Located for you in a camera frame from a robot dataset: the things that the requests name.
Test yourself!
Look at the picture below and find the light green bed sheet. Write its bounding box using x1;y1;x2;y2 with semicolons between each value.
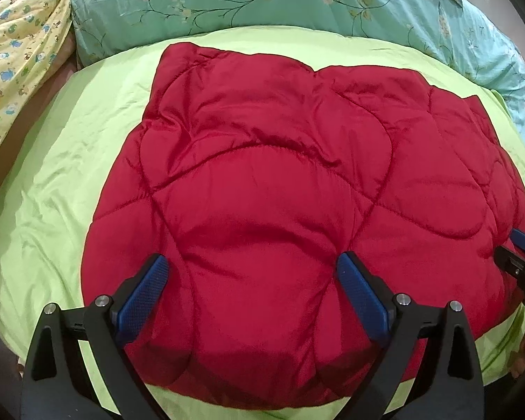
0;26;525;420

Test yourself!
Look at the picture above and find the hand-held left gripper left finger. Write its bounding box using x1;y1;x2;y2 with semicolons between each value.
20;253;170;420

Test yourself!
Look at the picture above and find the teal floral quilt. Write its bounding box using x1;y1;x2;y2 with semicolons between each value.
70;0;525;158

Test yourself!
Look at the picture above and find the yellow printed blanket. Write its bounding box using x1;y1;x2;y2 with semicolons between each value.
0;0;77;180

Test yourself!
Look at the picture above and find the red quilted jacket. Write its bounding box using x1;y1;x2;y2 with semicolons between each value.
82;43;525;412

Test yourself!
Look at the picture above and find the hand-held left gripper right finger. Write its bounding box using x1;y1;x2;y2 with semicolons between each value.
336;251;484;420

